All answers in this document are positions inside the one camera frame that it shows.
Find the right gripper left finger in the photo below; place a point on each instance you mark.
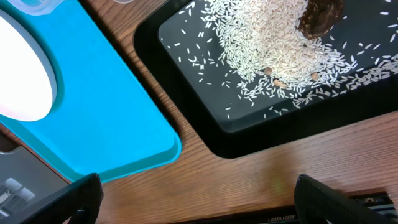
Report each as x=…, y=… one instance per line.
x=78, y=203

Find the brown food scrap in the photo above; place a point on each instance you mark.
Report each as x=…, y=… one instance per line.
x=319, y=17

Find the clear plastic bin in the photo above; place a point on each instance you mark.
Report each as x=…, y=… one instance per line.
x=35, y=7

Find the white rice pile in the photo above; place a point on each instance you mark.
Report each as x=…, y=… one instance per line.
x=248, y=59

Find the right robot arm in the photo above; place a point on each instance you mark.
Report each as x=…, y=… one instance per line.
x=25, y=180

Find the black rectangular tray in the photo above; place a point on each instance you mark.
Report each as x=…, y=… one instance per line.
x=231, y=128

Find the teal plastic serving tray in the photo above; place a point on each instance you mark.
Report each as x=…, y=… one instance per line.
x=103, y=121

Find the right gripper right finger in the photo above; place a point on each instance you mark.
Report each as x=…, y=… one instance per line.
x=315, y=202

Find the large white plate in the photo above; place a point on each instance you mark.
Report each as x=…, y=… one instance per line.
x=28, y=83

